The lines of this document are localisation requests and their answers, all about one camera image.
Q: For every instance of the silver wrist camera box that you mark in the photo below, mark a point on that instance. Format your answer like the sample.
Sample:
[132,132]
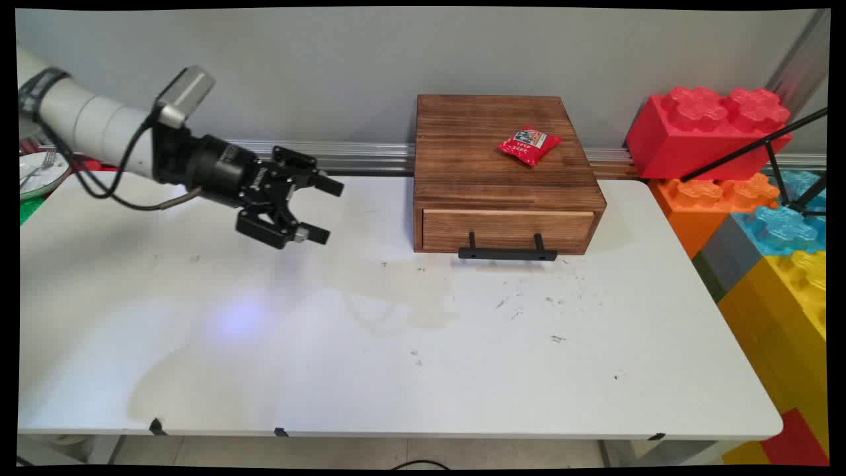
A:
[188,89]

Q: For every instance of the silver fork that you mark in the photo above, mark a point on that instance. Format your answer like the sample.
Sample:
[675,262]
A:
[41,168]

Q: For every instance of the small red toy brick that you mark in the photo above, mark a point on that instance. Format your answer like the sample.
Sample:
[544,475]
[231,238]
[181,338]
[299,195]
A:
[796,443]

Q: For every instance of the brown wooden drawer cabinet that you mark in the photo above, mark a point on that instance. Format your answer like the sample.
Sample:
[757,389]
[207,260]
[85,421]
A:
[476,145]

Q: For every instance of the blue toy brick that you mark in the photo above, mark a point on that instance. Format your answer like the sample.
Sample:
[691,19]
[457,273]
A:
[783,228]

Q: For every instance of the white plate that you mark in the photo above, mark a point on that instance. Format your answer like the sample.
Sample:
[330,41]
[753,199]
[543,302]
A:
[53,175]

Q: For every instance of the red snack packet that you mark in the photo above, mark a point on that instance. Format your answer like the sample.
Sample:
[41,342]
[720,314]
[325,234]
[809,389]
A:
[529,145]

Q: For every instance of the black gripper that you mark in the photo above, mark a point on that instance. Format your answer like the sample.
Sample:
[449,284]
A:
[228,172]

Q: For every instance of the grey toy brick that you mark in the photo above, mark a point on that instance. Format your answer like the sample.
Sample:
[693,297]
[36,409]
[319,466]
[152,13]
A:
[727,258]

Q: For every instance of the horizontal aluminium rail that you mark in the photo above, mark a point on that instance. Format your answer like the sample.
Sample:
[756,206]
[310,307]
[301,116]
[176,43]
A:
[357,155]

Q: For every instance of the orange toy brick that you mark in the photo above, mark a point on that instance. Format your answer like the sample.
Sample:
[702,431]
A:
[694,211]

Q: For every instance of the green flat object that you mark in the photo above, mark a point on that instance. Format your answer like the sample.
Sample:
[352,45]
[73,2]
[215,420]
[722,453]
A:
[30,210]

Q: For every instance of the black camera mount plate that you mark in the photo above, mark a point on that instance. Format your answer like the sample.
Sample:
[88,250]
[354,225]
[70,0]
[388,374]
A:
[168,155]

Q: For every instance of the black tripod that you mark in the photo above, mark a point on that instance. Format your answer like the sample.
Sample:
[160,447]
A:
[747,149]

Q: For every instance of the slanted aluminium profile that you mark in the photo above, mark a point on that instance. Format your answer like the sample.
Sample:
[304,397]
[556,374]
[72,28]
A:
[800,59]

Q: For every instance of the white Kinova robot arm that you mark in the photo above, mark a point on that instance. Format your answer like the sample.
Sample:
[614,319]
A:
[86,122]

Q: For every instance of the red flat object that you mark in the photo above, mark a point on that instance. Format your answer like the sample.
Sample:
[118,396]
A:
[89,165]

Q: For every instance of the large red toy brick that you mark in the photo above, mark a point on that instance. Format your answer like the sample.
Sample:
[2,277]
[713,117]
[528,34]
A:
[687,139]

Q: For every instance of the large yellow toy brick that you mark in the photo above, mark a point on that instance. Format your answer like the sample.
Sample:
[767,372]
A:
[780,330]

